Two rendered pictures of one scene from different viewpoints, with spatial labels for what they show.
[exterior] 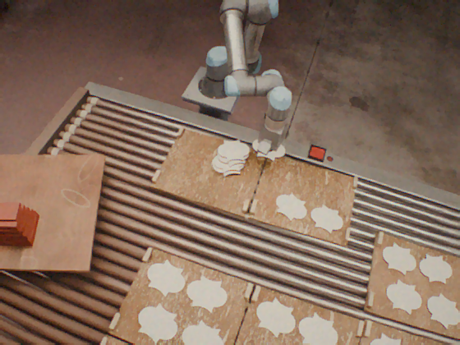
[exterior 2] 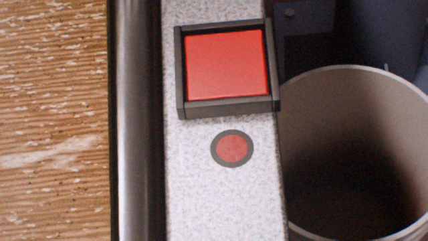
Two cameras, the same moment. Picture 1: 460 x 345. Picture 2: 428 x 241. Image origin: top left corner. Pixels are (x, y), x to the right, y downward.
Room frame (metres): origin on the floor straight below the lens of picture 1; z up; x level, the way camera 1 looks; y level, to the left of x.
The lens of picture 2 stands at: (1.15, -0.74, 1.45)
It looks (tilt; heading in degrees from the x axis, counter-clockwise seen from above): 59 degrees down; 82
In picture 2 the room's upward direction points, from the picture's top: 9 degrees counter-clockwise
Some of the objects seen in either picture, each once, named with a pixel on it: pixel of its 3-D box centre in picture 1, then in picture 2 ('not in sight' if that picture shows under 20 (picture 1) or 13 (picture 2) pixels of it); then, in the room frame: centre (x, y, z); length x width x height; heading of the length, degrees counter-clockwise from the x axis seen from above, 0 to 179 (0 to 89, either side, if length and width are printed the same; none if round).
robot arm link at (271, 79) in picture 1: (269, 85); not in sight; (1.17, -0.10, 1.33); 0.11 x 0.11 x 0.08; 14
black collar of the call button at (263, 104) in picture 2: (316, 153); (225, 67); (1.22, -0.38, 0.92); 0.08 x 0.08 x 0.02; 78
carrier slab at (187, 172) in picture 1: (211, 169); not in sight; (1.04, 0.08, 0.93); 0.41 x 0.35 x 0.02; 78
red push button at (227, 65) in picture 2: (316, 154); (225, 68); (1.22, -0.38, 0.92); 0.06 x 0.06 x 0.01; 78
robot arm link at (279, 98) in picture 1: (278, 103); not in sight; (1.08, -0.14, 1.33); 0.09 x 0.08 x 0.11; 14
